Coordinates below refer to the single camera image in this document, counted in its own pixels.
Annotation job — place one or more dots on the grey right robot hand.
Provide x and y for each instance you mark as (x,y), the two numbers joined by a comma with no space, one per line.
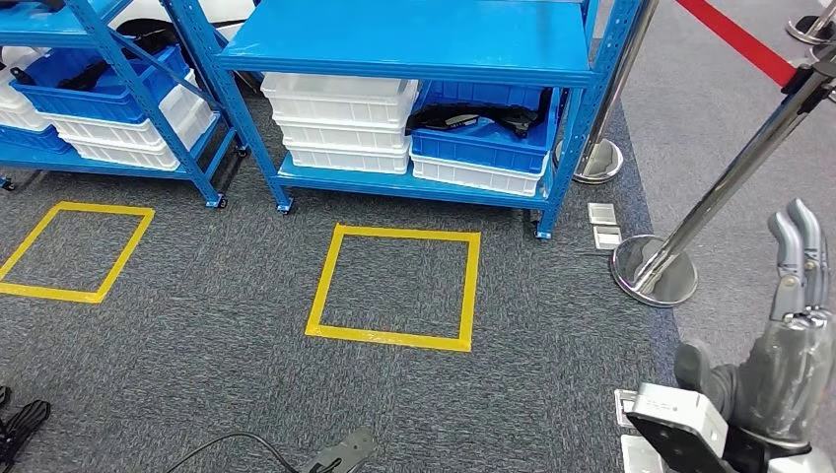
(784,385)

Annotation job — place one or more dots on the large blue metal shelf rack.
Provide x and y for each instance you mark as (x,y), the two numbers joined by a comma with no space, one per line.
(405,33)

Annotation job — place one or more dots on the long black plastic part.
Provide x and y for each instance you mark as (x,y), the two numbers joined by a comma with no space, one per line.
(140,33)

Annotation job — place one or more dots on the grey floor socket box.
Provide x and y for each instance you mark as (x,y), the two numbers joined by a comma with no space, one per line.
(622,408)
(637,457)
(607,237)
(602,213)

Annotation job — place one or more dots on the round metal stanchion base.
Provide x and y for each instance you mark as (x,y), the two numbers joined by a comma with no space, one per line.
(653,281)

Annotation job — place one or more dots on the red barrier belt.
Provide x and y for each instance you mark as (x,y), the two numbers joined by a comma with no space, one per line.
(738,39)

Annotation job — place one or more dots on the chrome stanchion with round base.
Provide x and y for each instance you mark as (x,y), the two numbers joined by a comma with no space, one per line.
(810,29)

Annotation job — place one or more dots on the flat white tray under crate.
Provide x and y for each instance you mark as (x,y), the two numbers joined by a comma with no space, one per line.
(470,179)

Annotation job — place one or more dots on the wide blue plastic crate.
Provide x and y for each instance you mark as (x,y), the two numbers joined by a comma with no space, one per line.
(477,153)

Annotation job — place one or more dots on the dark grey robot fixture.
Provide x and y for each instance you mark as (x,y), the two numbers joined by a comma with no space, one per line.
(343,450)

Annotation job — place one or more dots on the black castor wheel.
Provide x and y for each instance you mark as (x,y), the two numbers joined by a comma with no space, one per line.
(221,203)
(285,209)
(8,184)

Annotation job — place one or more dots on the translucent white storage box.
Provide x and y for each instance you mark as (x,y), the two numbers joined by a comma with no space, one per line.
(189,114)

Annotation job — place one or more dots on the long white plastic tray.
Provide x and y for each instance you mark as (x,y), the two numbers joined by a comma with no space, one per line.
(117,156)

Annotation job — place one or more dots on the deep blue plastic crate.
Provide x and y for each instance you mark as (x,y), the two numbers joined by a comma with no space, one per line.
(85,104)

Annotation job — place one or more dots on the black legged robot stand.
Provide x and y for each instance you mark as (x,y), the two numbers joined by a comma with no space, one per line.
(26,421)

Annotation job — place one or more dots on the small blue plastic crate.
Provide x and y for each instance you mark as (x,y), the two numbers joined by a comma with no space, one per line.
(33,138)

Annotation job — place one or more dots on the white tray stack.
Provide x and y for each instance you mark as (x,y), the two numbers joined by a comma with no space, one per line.
(19,104)

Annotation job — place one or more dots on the blue metal rack with crates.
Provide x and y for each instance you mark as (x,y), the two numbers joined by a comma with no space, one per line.
(39,29)

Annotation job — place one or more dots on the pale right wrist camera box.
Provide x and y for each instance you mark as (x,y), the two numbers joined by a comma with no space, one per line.
(679,411)

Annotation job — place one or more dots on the chrome stanchion post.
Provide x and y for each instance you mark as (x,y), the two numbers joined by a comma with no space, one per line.
(738,170)

